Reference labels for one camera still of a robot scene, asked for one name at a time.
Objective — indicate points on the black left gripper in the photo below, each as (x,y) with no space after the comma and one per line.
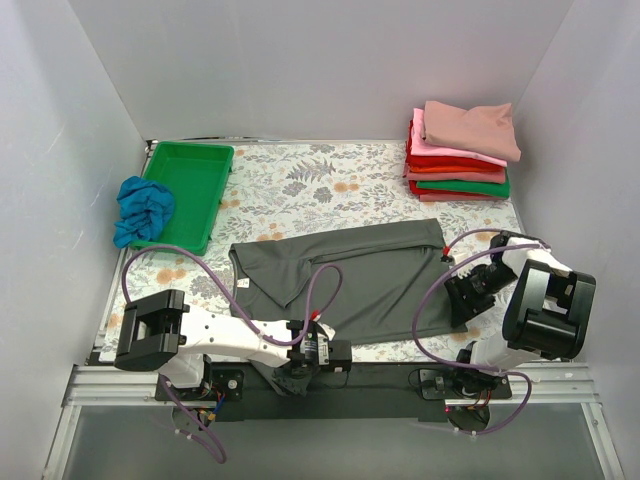
(292,376)

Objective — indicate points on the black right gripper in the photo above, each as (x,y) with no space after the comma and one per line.
(467,291)

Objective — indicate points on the dark grey t shirt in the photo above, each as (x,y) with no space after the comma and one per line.
(372,279)

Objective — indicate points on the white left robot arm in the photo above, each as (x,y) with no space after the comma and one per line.
(161,333)

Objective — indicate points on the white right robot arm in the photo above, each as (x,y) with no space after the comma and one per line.
(546,318)

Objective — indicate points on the bottom pink folded shirt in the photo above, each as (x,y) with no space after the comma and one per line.
(453,197)

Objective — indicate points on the green folded shirt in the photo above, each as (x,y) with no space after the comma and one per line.
(500,190)

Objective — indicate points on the salmon folded shirt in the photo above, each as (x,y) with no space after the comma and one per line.
(499,180)

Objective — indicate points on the orange folded shirt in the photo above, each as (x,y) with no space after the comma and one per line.
(455,171)

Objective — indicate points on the light pink folded shirt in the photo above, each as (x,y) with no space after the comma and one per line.
(419,147)

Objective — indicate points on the floral table mat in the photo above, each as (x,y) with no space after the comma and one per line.
(277,191)

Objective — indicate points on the dusty pink folded shirt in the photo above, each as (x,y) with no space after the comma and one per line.
(486,130)

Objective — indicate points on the green plastic tray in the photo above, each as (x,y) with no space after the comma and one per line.
(196,175)

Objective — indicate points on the crumpled blue t shirt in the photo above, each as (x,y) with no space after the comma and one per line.
(145,209)

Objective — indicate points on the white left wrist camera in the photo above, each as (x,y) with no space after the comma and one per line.
(320,327)

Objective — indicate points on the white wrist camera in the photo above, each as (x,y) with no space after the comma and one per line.
(457,260)
(320,327)

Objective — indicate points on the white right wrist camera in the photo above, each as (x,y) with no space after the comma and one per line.
(457,260)

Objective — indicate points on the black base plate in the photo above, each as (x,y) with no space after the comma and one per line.
(240,392)

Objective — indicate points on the aluminium frame rail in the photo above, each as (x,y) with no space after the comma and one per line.
(553,383)

